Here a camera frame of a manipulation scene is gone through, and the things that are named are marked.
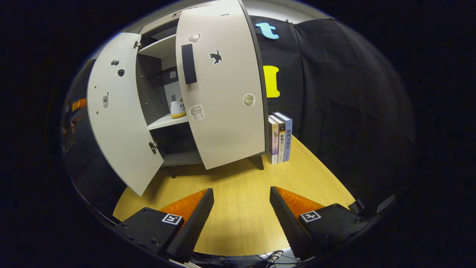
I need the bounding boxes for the white shoe cabinet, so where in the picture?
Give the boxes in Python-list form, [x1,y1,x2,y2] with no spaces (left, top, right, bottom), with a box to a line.
[134,0,269,179]

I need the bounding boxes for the purple and white book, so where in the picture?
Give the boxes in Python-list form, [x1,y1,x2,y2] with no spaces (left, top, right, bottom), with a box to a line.
[268,115,279,165]

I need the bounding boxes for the white cabinet door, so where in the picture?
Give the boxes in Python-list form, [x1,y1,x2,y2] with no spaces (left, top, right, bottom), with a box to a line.
[176,0,266,170]
[87,32,164,197]

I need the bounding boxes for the black and brown book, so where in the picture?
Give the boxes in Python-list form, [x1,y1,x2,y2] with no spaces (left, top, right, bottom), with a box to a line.
[273,114,286,163]

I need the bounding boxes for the white canvas shoe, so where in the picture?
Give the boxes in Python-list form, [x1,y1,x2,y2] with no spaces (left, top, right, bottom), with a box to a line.
[170,98,187,119]

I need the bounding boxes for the blue book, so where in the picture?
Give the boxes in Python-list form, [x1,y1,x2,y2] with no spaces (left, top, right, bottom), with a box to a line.
[277,111,293,162]

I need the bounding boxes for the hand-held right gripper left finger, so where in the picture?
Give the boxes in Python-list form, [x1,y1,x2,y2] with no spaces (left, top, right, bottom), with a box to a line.
[115,188,215,264]

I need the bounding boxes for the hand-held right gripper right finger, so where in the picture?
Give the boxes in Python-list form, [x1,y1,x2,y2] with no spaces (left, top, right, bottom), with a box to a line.
[270,186,370,261]

